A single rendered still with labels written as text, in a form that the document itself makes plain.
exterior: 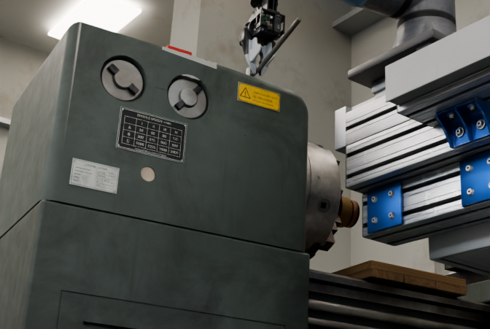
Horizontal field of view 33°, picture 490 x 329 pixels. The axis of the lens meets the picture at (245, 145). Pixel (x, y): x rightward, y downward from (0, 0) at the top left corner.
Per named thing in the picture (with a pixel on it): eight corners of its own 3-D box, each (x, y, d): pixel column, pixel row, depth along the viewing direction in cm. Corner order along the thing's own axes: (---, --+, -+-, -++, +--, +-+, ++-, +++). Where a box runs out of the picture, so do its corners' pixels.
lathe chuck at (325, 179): (315, 227, 191) (305, 115, 208) (249, 275, 215) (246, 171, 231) (347, 234, 195) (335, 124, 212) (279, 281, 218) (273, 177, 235)
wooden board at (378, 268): (370, 276, 195) (370, 260, 197) (291, 300, 224) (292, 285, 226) (467, 295, 208) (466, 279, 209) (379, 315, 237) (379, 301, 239)
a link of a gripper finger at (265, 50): (269, 68, 201) (269, 34, 204) (257, 77, 206) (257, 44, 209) (280, 71, 202) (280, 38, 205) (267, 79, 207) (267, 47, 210)
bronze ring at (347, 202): (333, 186, 215) (362, 193, 219) (313, 195, 223) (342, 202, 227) (333, 219, 212) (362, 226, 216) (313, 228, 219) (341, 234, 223)
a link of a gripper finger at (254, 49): (254, 63, 199) (257, 30, 203) (242, 72, 204) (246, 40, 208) (265, 66, 200) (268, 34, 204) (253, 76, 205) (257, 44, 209)
